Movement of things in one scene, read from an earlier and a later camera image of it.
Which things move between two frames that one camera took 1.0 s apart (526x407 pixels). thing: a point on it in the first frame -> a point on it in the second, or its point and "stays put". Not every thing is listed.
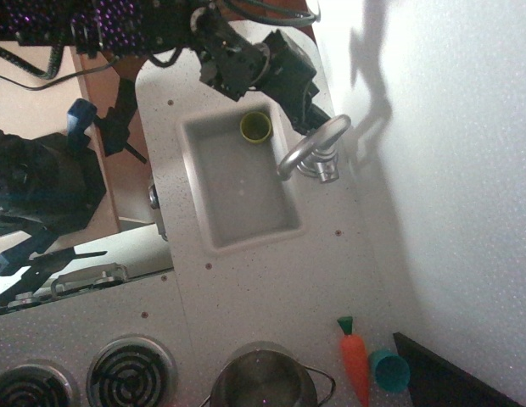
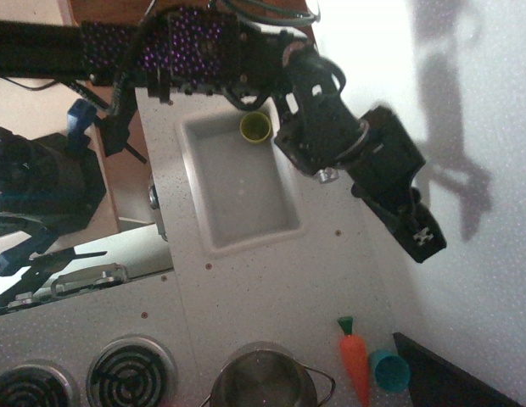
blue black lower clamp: (37, 268) stays put
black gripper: (286, 83) -> (388, 159)
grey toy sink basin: (242, 202) stays put
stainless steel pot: (268, 378) stays put
